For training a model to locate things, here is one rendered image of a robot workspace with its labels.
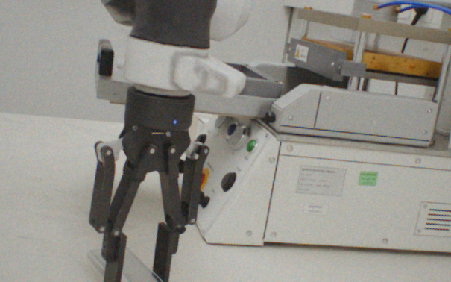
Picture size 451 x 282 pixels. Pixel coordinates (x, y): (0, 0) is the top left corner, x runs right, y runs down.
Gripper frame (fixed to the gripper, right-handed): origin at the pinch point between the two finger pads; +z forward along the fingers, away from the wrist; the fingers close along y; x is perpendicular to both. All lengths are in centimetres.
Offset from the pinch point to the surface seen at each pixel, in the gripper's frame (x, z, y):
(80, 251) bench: -13.3, 4.8, 1.8
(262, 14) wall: -147, -26, -122
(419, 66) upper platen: -6, -25, -49
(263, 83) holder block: -14.8, -19.3, -25.4
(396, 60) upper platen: -7, -26, -45
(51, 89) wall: -170, 14, -45
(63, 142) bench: -66, 5, -14
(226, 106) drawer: -15.8, -15.3, -19.9
